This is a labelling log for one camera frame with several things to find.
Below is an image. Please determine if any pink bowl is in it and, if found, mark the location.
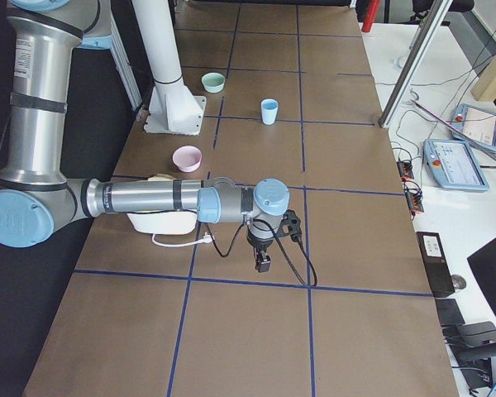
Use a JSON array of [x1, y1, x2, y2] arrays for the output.
[[172, 146, 203, 173]]

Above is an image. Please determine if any cream toaster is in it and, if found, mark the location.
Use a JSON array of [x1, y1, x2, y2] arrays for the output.
[[127, 176, 198, 237]]

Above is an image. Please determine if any far teach pendant tablet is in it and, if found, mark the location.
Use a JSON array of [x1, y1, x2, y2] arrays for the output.
[[451, 103, 496, 152]]

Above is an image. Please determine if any black box on desk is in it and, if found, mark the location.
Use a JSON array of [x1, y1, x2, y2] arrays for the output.
[[416, 232, 455, 299]]

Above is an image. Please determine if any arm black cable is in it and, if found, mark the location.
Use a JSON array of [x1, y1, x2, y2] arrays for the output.
[[204, 218, 318, 287]]

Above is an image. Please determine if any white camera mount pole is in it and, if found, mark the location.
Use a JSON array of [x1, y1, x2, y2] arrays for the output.
[[132, 0, 207, 136]]

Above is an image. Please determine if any green bowl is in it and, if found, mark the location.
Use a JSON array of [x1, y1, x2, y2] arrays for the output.
[[201, 72, 226, 93]]

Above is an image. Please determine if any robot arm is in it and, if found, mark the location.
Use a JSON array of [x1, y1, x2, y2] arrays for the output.
[[0, 1, 136, 273]]

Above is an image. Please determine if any orange black connector block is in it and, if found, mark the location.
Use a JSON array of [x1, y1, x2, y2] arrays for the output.
[[396, 160, 414, 182]]

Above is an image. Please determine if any black desk equipment base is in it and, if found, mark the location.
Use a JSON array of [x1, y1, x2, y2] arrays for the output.
[[435, 299, 496, 396]]

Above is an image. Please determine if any bread slice in toaster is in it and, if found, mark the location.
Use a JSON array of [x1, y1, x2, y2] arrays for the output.
[[147, 174, 175, 182]]

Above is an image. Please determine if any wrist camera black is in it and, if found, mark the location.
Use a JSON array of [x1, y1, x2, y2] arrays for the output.
[[277, 209, 303, 244]]

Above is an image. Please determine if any teach pendant tablet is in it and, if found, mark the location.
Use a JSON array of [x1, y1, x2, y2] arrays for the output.
[[422, 139, 489, 192], [451, 103, 496, 152]]

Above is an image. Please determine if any light blue cup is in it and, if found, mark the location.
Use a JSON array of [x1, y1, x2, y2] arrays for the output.
[[260, 98, 279, 110], [261, 108, 278, 125]]

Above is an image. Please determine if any white toaster power cable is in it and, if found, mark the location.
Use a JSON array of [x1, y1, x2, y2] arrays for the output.
[[150, 231, 217, 248]]

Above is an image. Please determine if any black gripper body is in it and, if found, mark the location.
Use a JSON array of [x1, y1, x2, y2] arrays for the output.
[[247, 221, 279, 253]]

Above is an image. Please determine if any near teach pendant tablet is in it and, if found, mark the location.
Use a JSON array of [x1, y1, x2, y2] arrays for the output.
[[422, 139, 489, 192]]

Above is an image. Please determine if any red cylinder object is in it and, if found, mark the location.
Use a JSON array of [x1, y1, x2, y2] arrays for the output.
[[361, 0, 381, 33]]

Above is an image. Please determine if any aluminium frame post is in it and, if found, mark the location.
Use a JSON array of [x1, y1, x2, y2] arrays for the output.
[[379, 0, 453, 128]]

